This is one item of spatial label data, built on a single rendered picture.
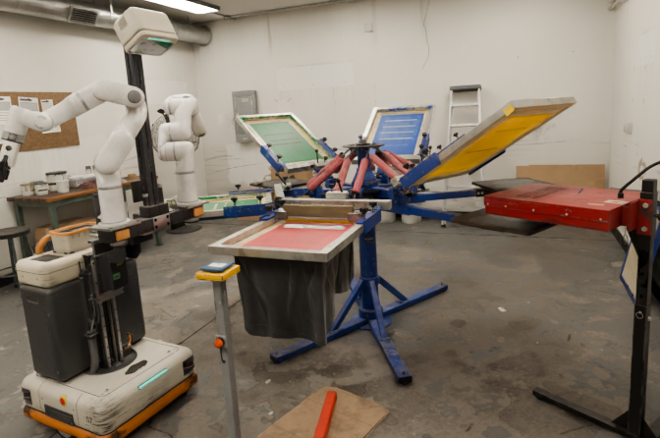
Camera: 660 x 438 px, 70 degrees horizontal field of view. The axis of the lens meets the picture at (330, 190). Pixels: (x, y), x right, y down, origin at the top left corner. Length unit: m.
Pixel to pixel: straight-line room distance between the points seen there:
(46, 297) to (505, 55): 5.47
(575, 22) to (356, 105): 2.84
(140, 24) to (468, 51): 4.91
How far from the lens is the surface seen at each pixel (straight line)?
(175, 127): 2.51
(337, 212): 2.52
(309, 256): 1.98
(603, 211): 2.20
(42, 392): 2.98
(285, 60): 7.23
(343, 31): 6.91
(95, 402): 2.68
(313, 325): 2.22
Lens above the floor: 1.57
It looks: 10 degrees down
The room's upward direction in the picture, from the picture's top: 3 degrees counter-clockwise
